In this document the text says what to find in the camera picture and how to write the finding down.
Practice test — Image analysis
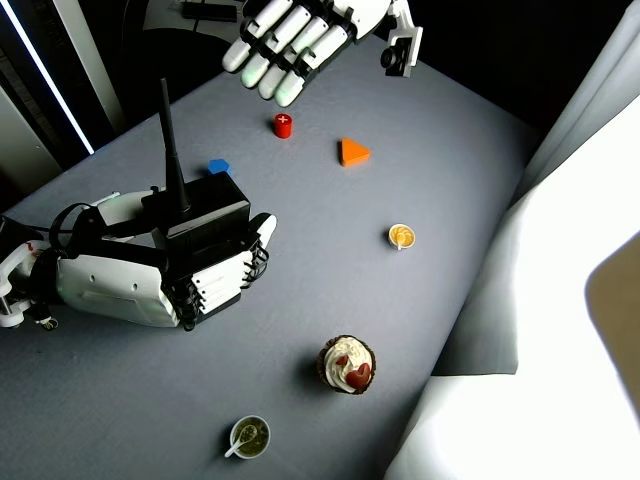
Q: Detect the small bowl green soup spoon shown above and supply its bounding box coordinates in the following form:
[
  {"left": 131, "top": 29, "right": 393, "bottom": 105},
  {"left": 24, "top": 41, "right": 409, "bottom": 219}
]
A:
[{"left": 223, "top": 414, "right": 272, "bottom": 462}]

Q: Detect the beige board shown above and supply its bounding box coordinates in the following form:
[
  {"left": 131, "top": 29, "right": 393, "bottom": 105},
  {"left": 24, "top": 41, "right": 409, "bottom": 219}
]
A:
[{"left": 583, "top": 238, "right": 640, "bottom": 417}]

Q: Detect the orange triangle block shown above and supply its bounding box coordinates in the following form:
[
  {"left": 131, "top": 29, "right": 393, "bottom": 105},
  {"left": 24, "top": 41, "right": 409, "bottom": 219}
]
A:
[{"left": 339, "top": 137, "right": 373, "bottom": 169}]

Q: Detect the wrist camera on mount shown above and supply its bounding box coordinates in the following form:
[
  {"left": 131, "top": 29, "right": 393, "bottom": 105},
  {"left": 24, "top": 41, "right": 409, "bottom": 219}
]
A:
[{"left": 379, "top": 0, "right": 425, "bottom": 80}]

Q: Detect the small bowl yellow soup spoon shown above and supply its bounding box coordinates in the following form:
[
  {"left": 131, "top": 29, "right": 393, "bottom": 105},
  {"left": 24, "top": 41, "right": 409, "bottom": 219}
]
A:
[{"left": 387, "top": 223, "right": 417, "bottom": 253}]

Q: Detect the red cylinder block white cross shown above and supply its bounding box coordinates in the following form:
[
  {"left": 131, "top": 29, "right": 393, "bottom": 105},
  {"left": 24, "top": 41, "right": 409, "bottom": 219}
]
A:
[{"left": 272, "top": 112, "right": 294, "bottom": 141}]

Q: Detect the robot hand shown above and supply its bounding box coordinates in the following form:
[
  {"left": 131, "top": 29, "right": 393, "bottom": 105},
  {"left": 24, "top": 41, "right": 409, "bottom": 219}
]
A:
[
  {"left": 221, "top": 0, "right": 396, "bottom": 108},
  {"left": 54, "top": 189, "right": 279, "bottom": 332}
]

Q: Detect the toy cupcake white frosting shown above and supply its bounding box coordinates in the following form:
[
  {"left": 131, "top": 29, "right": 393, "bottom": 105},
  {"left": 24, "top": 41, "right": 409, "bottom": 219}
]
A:
[{"left": 315, "top": 334, "right": 378, "bottom": 397}]

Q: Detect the white light bar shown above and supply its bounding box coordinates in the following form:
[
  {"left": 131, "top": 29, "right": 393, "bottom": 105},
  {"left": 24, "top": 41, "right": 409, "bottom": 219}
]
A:
[{"left": 0, "top": 0, "right": 97, "bottom": 157}]

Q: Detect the white backdrop fabric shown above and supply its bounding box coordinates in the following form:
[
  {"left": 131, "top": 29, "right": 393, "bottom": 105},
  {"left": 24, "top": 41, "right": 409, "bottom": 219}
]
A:
[{"left": 383, "top": 0, "right": 640, "bottom": 480}]

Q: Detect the grey table cloth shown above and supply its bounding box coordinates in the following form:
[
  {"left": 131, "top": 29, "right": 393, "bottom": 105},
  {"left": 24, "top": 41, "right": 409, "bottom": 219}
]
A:
[{"left": 0, "top": 32, "right": 544, "bottom": 480}]

